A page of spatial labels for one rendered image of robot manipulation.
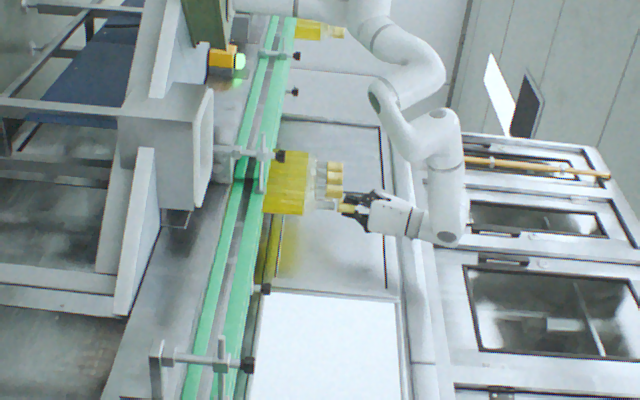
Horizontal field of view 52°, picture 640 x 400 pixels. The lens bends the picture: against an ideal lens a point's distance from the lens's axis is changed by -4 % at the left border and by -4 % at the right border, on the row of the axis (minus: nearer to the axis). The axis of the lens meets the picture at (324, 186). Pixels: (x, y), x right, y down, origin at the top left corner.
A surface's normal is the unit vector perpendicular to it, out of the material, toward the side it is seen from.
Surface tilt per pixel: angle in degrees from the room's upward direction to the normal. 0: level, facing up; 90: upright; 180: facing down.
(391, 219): 106
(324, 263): 90
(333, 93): 90
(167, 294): 90
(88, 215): 90
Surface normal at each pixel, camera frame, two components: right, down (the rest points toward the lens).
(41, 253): 0.10, -0.82
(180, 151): -0.03, 0.56
